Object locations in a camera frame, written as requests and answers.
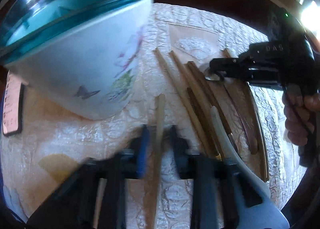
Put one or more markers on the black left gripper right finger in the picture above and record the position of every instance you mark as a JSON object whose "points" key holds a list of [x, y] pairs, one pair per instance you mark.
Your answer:
{"points": [[244, 204]]}

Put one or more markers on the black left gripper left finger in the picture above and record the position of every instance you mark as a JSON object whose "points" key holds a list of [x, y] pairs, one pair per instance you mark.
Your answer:
{"points": [[94, 195]]}

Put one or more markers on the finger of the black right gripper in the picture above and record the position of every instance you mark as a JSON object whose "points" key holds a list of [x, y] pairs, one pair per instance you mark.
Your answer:
{"points": [[228, 68]]}

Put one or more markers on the light wooden chopstick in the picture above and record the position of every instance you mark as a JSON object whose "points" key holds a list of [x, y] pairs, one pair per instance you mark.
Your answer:
{"points": [[157, 149]]}

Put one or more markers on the metal spoon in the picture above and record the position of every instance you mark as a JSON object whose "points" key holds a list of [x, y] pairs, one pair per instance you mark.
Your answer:
{"points": [[212, 76]]}

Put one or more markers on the thin bamboo chopstick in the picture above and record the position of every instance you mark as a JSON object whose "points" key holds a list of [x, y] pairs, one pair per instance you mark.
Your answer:
{"points": [[264, 170]]}

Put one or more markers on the person's right hand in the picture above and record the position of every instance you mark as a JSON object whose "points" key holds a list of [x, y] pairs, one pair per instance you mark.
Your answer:
{"points": [[298, 110]]}

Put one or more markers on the light bamboo chopstick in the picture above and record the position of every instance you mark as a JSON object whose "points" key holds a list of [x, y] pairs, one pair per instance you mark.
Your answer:
{"points": [[185, 101]]}

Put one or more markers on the dark brown chopstick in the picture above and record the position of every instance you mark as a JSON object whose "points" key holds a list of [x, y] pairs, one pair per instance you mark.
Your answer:
{"points": [[201, 80]]}

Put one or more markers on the tan bamboo chopstick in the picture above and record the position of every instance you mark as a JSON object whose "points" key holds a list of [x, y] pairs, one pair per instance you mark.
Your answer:
{"points": [[200, 102]]}

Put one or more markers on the white quilted tablecloth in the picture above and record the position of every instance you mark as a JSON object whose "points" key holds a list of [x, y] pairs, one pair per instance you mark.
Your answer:
{"points": [[53, 138]]}

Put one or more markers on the dark wooden chopstick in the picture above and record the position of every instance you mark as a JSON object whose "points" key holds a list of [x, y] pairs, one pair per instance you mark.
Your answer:
{"points": [[236, 93]]}

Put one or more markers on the smartphone with lit screen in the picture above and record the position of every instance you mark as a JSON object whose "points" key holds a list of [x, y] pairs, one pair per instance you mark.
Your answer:
{"points": [[12, 106]]}

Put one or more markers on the white floral cup blue rim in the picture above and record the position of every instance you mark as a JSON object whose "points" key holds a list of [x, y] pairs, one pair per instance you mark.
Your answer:
{"points": [[81, 54]]}

